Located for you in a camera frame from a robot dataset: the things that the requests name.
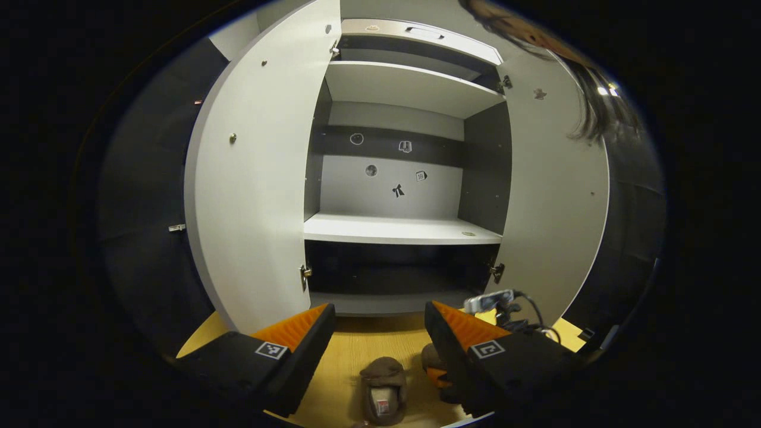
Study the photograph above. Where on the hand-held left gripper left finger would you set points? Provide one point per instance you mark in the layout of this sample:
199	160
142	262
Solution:
306	356

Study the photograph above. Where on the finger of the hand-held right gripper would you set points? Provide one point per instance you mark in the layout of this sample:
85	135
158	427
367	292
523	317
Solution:
439	376

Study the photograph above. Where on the brown fuzzy shoe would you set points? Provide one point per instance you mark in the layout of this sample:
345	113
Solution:
430	356
380	371

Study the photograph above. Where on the white cabinet shelf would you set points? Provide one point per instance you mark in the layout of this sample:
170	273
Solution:
410	89
392	229

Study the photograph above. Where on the black backdrop cloth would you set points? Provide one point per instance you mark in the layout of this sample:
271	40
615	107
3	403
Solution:
142	208

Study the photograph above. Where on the white shoe cabinet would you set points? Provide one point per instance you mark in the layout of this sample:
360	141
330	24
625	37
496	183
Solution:
386	190

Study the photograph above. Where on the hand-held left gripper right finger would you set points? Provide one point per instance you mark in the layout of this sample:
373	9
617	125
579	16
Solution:
452	356

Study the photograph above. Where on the white shoe cabinet door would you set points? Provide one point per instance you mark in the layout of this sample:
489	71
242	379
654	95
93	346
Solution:
250	178
553	208

